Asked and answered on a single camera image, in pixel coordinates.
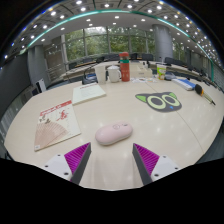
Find red white fan print booklet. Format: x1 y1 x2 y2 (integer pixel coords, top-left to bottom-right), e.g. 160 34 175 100
33 99 82 152

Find white lidded mug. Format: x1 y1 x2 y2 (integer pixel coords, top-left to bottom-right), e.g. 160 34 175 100
106 65 123 84

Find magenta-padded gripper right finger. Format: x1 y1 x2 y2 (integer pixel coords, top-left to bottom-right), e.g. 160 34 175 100
132 143 183 187

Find beige cardboard box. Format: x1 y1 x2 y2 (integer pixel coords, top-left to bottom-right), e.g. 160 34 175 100
136 68 154 79

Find cat face mouse pad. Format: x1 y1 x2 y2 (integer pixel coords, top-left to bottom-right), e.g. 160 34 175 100
134 91 183 113

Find ceiling lights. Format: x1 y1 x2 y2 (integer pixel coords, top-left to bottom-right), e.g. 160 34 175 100
3 0 221 68

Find black yellow handheld microphone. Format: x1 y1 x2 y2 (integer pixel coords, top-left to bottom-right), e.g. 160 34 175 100
194 83 217 107

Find green white paper cup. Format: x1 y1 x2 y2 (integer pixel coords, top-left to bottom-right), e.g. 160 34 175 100
156 63 167 81

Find red bottle with green band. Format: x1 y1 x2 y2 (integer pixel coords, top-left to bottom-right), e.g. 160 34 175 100
118 51 131 83

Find colourful sticker sheet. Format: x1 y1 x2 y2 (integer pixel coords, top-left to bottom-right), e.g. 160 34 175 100
130 77 158 84

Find pink computer mouse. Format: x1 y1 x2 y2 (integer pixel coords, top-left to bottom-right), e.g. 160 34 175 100
94 121 134 146

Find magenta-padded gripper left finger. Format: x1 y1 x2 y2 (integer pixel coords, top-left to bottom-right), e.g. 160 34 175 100
43 142 92 186

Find white board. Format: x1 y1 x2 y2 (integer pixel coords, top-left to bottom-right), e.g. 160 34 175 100
35 78 47 94

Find dark office chairs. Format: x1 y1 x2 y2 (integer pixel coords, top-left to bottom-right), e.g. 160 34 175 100
68 52 214 78

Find black gooseneck desk microphone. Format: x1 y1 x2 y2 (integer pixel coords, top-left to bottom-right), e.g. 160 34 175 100
81 63 101 86
164 71 178 82

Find white paper document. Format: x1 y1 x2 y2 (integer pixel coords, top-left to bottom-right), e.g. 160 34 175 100
71 82 107 106

